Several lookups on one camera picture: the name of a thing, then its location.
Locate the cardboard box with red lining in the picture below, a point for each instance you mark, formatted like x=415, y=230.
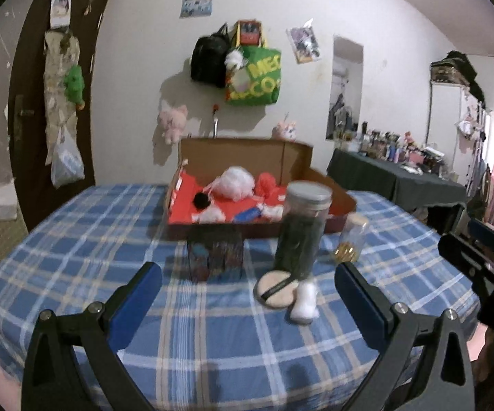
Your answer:
x=229, y=154

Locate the row of bottles and figurines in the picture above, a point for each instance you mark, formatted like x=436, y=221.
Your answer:
x=383, y=143

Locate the photo sheet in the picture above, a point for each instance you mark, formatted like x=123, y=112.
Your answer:
x=61, y=6

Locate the red tipped metal rod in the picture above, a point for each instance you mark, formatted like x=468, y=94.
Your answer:
x=216, y=126

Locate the blue wall poster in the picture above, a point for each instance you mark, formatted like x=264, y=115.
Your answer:
x=196, y=2

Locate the white speckled fluffy ball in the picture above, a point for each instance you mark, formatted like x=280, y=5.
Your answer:
x=272, y=210

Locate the black hanging bag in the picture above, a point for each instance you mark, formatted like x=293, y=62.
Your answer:
x=206, y=60

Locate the black cube holder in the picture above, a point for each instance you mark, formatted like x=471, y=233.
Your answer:
x=214, y=252

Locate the black pompom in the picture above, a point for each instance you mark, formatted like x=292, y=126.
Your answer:
x=202, y=201

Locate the dark brown door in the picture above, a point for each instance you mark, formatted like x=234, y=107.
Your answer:
x=28, y=158

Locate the patterned storage box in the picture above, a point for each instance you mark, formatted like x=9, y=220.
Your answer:
x=446, y=72

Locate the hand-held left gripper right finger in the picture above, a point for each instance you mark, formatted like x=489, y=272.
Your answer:
x=362, y=304

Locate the blue plaid blanket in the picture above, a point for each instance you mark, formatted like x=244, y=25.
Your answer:
x=101, y=231

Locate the beige powder puff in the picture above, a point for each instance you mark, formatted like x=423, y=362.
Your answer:
x=276, y=295

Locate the large glass jar green contents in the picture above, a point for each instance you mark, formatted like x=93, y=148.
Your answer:
x=300, y=239

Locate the beige hanging fabric organizer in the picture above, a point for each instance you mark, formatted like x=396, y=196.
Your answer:
x=56, y=94

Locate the small jar with gold beads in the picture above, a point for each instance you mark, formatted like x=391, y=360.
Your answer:
x=351, y=235

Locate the side table with dark cloth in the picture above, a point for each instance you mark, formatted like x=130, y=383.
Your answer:
x=379, y=180

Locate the wall photo poster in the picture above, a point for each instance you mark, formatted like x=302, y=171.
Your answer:
x=304, y=43

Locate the white mesh bath pouf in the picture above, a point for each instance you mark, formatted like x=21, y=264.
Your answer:
x=236, y=182

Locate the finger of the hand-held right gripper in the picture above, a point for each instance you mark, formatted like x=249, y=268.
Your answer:
x=488, y=233
x=460, y=248

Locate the green plush toy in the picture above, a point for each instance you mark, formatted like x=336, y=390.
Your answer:
x=75, y=85

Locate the white fluff piece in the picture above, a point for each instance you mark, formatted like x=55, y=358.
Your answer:
x=212, y=215

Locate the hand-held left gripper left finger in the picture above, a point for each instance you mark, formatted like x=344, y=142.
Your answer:
x=137, y=304

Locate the black bag on rack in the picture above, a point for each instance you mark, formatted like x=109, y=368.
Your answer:
x=469, y=72

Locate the green tote bag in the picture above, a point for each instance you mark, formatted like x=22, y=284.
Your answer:
x=255, y=77

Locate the pale pink pig plush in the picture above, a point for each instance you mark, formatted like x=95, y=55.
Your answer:
x=172, y=120

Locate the pink bear plush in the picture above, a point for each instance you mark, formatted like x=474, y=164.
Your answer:
x=285, y=128

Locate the arched wall mirror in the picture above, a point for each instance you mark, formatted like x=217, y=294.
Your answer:
x=347, y=60

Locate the clear plastic bag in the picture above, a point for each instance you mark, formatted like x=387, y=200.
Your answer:
x=65, y=167

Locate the red black card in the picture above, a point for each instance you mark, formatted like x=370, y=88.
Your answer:
x=249, y=34

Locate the small red yarn ball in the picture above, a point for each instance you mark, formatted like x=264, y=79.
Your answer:
x=266, y=182

